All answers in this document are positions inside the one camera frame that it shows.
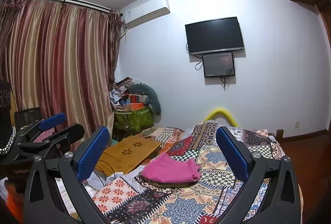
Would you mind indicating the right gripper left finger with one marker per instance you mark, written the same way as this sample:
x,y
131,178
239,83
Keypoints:
x,y
78,166

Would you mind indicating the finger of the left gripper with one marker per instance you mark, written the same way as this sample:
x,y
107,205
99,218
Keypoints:
x,y
35,129

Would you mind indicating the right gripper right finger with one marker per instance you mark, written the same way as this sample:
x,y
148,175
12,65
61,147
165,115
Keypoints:
x,y
246,166

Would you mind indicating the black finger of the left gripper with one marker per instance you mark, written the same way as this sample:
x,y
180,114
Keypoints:
x,y
60,141

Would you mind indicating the pink pants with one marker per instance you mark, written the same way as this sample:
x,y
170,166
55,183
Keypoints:
x,y
165,169

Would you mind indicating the yellow curved object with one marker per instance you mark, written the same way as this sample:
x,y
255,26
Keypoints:
x,y
223,113

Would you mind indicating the striped pink curtain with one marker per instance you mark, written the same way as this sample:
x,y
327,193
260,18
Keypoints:
x,y
61,58

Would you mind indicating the patchwork patterned bedspread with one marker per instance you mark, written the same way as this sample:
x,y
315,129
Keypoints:
x,y
215,174

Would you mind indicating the dark green plush pillow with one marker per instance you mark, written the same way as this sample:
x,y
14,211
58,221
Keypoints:
x,y
143,89

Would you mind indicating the white air conditioner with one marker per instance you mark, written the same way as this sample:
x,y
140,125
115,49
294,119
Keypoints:
x,y
144,12

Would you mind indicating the small black wall monitor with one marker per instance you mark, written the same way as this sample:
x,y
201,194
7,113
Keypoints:
x,y
218,65

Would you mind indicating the wall mounted black television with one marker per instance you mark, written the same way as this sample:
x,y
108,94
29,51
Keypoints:
x,y
216,35

